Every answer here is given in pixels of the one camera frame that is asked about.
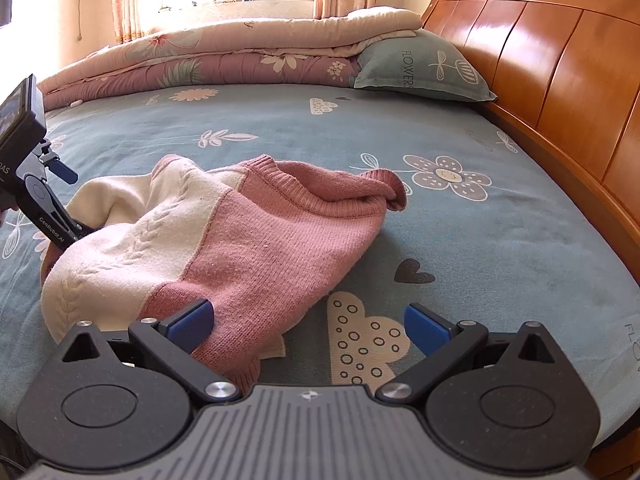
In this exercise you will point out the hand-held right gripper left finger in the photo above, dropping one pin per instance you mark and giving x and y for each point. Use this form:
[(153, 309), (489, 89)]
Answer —
[(192, 326)]

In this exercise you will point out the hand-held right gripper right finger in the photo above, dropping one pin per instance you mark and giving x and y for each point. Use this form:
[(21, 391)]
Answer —
[(425, 330)]

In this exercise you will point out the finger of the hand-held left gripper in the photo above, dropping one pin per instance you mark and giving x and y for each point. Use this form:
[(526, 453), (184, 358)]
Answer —
[(82, 229), (65, 174)]

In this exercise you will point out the pink and white knit sweater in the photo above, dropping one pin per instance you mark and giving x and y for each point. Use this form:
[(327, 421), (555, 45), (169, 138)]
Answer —
[(250, 240)]

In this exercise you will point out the person's left hand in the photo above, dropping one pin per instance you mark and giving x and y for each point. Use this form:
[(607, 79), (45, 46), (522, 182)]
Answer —
[(6, 217)]

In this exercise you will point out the folded pink floral quilt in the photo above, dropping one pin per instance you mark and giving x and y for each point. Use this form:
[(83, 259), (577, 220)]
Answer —
[(200, 55)]

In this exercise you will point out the bed with blue floral sheet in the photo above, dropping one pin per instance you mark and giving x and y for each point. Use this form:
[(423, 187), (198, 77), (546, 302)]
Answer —
[(300, 125)]

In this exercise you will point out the grey-green flower print pillow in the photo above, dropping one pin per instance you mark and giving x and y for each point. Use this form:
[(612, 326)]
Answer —
[(425, 70)]

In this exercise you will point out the wooden headboard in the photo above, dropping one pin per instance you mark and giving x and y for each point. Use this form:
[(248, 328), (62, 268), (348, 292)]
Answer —
[(550, 60)]

